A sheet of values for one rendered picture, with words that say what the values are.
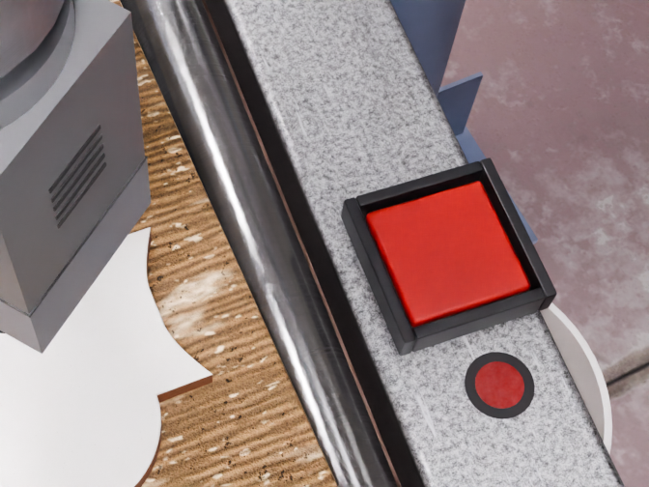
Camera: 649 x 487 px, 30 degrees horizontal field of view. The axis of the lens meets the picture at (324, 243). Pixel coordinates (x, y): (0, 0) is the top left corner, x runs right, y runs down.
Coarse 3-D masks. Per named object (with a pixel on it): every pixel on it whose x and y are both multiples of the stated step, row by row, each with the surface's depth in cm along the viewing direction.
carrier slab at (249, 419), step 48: (144, 96) 57; (144, 144) 56; (192, 192) 55; (192, 240) 54; (192, 288) 53; (240, 288) 53; (192, 336) 52; (240, 336) 52; (240, 384) 51; (288, 384) 52; (192, 432) 50; (240, 432) 50; (288, 432) 51; (192, 480) 49; (240, 480) 49; (288, 480) 50
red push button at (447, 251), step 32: (448, 192) 57; (480, 192) 57; (384, 224) 56; (416, 224) 56; (448, 224) 56; (480, 224) 57; (384, 256) 56; (416, 256) 56; (448, 256) 56; (480, 256) 56; (512, 256) 56; (416, 288) 55; (448, 288) 55; (480, 288) 55; (512, 288) 55; (416, 320) 54
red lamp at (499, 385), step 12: (480, 372) 55; (492, 372) 55; (504, 372) 55; (516, 372) 55; (480, 384) 54; (492, 384) 55; (504, 384) 55; (516, 384) 55; (480, 396) 54; (492, 396) 54; (504, 396) 54; (516, 396) 54; (504, 408) 54
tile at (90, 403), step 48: (144, 240) 53; (96, 288) 52; (144, 288) 52; (0, 336) 50; (96, 336) 51; (144, 336) 51; (0, 384) 49; (48, 384) 50; (96, 384) 50; (144, 384) 50; (192, 384) 50; (0, 432) 48; (48, 432) 49; (96, 432) 49; (144, 432) 49; (0, 480) 48; (48, 480) 48; (96, 480) 48; (144, 480) 49
